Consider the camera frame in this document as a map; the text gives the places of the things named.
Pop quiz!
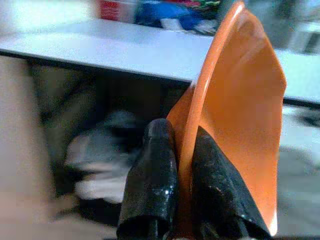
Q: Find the orange plate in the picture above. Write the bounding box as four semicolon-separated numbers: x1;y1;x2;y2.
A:
165;0;288;240

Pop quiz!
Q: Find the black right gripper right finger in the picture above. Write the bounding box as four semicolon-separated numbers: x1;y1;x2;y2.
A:
190;125;272;240

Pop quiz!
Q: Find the red box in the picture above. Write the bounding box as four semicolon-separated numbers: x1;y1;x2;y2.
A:
99;0;129;21

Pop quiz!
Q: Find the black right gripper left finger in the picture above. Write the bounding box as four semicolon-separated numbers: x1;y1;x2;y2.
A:
116;118;180;240

